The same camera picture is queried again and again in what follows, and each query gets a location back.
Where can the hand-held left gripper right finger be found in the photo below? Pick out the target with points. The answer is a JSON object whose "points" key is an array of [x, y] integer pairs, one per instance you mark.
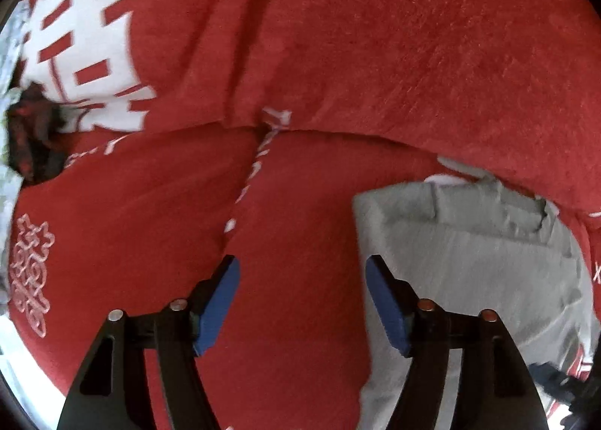
{"points": [[386, 304]]}

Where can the red blanket with white print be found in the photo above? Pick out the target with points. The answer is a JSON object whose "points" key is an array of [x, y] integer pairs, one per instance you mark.
{"points": [[357, 45]]}

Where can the grey knit garment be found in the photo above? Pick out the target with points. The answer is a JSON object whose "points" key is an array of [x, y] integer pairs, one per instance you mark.
{"points": [[474, 265]]}

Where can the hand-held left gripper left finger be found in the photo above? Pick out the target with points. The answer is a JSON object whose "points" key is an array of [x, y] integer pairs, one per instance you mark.
{"points": [[219, 304]]}

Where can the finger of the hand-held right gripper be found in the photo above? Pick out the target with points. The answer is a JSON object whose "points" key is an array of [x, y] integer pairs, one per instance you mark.
{"points": [[563, 387]]}

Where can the dark red patterned cloth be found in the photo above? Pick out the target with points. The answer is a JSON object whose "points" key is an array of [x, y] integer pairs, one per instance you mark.
{"points": [[33, 139]]}

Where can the white cloth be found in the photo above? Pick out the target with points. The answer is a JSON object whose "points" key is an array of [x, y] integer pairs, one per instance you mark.
{"points": [[458, 173]]}

